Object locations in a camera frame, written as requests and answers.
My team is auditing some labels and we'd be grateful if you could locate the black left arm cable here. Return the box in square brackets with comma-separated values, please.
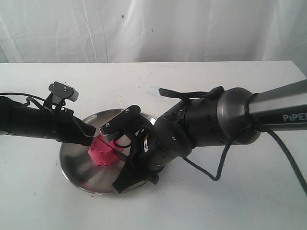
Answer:
[0, 92, 51, 111]

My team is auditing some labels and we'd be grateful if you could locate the round steel plate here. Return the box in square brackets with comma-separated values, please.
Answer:
[59, 107, 160, 195]

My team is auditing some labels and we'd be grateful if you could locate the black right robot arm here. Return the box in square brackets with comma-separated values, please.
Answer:
[105, 80, 307, 193]

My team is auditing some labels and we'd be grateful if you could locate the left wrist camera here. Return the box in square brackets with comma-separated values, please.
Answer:
[43, 81, 79, 111]

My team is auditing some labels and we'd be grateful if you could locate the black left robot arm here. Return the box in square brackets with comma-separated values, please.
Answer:
[0, 96, 96, 146]

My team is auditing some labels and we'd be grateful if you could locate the black knife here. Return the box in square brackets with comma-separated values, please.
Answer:
[97, 136, 127, 161]

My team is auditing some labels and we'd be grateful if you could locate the white backdrop curtain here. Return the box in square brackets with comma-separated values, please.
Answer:
[0, 0, 307, 62]

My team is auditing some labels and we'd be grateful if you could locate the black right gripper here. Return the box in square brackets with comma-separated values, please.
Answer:
[112, 125, 192, 193]

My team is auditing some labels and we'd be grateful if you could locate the pink sand mound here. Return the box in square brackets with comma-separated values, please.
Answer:
[88, 135, 122, 166]

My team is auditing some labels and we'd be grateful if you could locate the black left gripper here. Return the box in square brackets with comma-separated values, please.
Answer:
[35, 108, 96, 147]

